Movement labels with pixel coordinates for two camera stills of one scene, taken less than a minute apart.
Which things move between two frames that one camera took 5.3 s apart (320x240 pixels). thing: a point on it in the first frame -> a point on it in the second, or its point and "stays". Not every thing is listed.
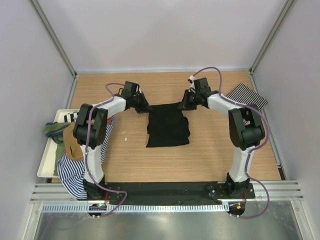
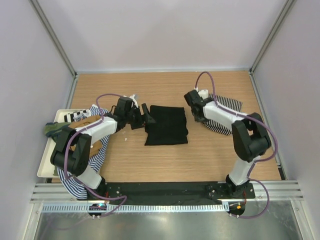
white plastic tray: (46, 169) stays
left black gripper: (145, 107) -> (143, 119)
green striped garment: (56, 130) stays
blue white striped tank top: (70, 169) stays
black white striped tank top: (244, 95) -> (221, 127)
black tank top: (167, 125) stays
